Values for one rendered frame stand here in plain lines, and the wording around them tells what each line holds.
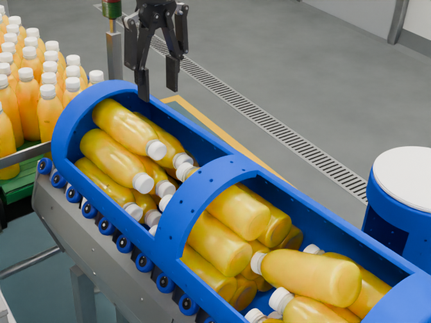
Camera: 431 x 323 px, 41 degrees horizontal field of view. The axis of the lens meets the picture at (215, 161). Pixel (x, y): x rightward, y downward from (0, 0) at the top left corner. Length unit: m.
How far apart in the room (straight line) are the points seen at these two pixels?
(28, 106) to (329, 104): 2.61
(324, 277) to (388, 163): 0.65
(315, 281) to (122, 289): 0.55
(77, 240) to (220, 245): 0.53
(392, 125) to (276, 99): 0.78
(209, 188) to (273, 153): 2.37
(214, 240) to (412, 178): 0.62
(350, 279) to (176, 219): 0.32
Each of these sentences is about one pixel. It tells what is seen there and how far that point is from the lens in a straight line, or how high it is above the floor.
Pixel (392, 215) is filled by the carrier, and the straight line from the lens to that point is 1.44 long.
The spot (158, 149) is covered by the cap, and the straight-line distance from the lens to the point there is 1.22.
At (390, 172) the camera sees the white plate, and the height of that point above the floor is 1.04.
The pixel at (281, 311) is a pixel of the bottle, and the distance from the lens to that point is 0.98.
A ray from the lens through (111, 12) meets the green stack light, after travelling 1.94.
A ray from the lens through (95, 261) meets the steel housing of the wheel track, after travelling 1.42.
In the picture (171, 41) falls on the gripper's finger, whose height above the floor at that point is 1.41.
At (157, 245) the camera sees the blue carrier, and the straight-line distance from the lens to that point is 1.09.
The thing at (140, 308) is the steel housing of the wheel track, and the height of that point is 0.86.
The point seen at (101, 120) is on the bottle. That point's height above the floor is 1.17.
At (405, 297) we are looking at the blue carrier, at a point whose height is 1.23.
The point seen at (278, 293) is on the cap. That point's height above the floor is 1.13.
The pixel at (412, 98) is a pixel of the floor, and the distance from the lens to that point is 4.28.
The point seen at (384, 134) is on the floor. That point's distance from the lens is 3.76.
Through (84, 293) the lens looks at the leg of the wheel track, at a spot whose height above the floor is 0.55.
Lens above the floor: 1.84
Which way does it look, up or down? 34 degrees down
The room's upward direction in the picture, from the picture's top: 3 degrees clockwise
